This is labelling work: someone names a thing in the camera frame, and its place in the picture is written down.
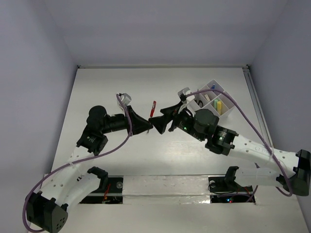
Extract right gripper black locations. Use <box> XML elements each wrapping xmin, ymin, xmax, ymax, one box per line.
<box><xmin>148</xmin><ymin>100</ymin><xmax>206</xmax><ymax>141</ymax></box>

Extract black handled scissors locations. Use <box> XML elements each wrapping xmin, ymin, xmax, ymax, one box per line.
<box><xmin>195</xmin><ymin>97</ymin><xmax>204</xmax><ymax>108</ymax></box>

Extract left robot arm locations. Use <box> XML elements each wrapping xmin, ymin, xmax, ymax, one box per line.
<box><xmin>23</xmin><ymin>105</ymin><xmax>153</xmax><ymax>233</ymax></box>

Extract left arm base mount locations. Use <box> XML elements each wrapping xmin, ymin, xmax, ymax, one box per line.
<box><xmin>80</xmin><ymin>166</ymin><xmax>123</xmax><ymax>204</ymax></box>

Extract clear green tube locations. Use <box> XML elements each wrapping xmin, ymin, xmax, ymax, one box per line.
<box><xmin>213</xmin><ymin>100</ymin><xmax>218</xmax><ymax>109</ymax></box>

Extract red pen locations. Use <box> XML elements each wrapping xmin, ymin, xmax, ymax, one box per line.
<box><xmin>149</xmin><ymin>100</ymin><xmax>156</xmax><ymax>118</ymax></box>

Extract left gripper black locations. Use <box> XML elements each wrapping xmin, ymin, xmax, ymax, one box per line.
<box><xmin>101</xmin><ymin>106</ymin><xmax>153</xmax><ymax>136</ymax></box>

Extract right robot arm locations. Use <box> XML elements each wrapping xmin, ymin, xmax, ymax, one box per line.
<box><xmin>149</xmin><ymin>103</ymin><xmax>311</xmax><ymax>196</ymax></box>

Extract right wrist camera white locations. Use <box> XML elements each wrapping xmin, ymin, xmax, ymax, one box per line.
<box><xmin>178</xmin><ymin>87</ymin><xmax>195</xmax><ymax>103</ymax></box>

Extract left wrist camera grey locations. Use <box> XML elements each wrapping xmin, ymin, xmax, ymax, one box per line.
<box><xmin>117</xmin><ymin>93</ymin><xmax>132</xmax><ymax>106</ymax></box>

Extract silver taped rail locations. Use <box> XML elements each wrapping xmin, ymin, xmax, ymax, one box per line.
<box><xmin>122</xmin><ymin>175</ymin><xmax>210</xmax><ymax>205</ymax></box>

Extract yellow white glue stick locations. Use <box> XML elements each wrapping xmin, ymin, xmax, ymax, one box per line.
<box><xmin>217</xmin><ymin>101</ymin><xmax>222</xmax><ymax>116</ymax></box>

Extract white divided organizer tray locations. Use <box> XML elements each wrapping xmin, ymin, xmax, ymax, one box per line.
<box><xmin>189</xmin><ymin>80</ymin><xmax>235</xmax><ymax>119</ymax></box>

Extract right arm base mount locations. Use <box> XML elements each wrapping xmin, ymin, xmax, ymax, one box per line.
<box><xmin>207</xmin><ymin>166</ymin><xmax>256</xmax><ymax>204</ymax></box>

